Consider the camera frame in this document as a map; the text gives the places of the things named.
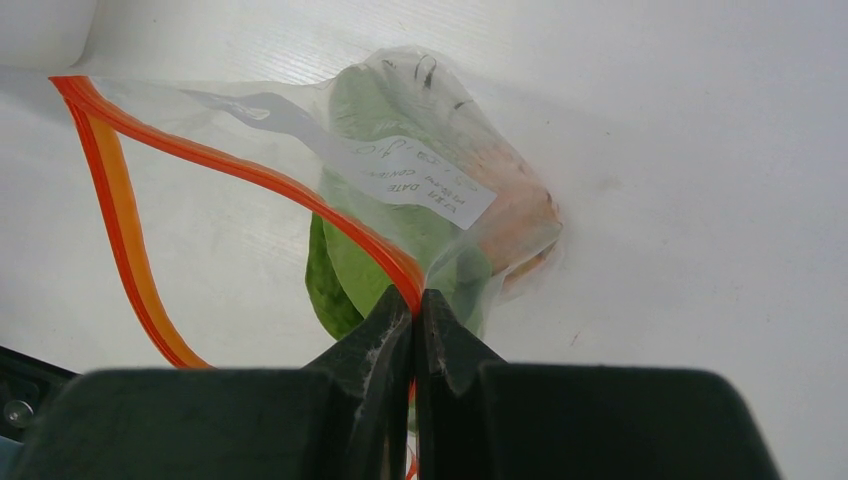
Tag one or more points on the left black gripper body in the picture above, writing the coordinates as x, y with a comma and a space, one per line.
28, 386

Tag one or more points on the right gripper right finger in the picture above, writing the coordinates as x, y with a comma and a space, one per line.
481, 417

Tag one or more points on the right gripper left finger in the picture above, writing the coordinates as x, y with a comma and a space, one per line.
341, 416

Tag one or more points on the clear zip top bag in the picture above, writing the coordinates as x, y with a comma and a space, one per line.
373, 163

